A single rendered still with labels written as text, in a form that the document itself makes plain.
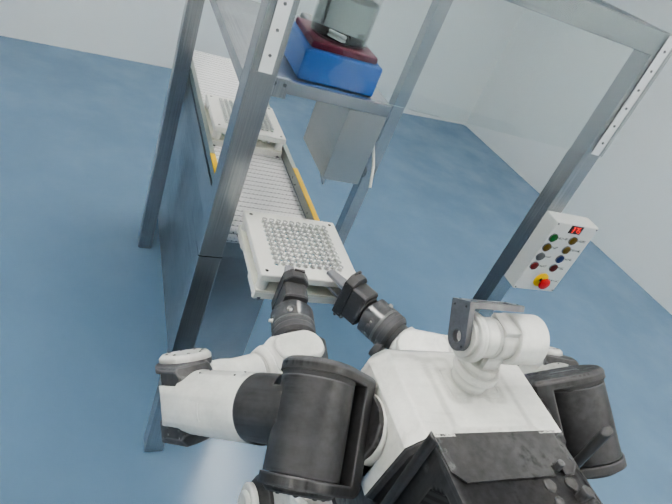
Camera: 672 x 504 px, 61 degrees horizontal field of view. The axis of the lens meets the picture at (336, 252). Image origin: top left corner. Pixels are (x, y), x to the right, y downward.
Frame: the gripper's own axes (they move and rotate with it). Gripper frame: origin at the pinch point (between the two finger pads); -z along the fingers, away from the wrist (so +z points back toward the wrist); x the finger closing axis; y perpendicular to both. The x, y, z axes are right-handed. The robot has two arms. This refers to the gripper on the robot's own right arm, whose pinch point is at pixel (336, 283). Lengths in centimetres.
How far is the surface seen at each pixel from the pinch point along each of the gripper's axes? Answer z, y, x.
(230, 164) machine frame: -33.3, -8.5, -12.6
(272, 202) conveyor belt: -42.1, 23.2, 11.9
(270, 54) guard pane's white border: -32, -7, -40
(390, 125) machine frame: -74, 133, 16
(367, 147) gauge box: -20.3, 24.1, -20.6
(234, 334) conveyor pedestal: -37, 21, 64
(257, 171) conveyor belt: -58, 31, 12
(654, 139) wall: -2, 398, 13
